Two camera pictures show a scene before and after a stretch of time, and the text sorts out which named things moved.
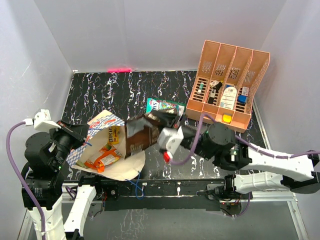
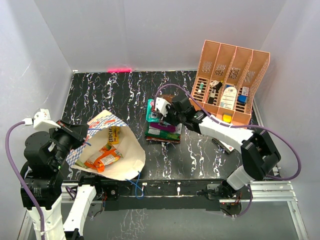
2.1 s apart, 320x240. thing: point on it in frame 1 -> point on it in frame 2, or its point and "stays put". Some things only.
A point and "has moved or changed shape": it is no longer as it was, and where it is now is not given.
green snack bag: x=181 y=107 has moved or changed shape
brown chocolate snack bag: x=141 y=133 -> x=167 y=97
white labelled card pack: x=228 y=98 stays put
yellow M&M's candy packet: x=114 y=135 stays put
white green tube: x=201 y=85 stays put
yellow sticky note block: x=227 y=118 stays put
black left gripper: x=78 y=131 stays put
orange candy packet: x=109 y=154 stays put
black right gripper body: x=191 y=132 -> x=172 y=117
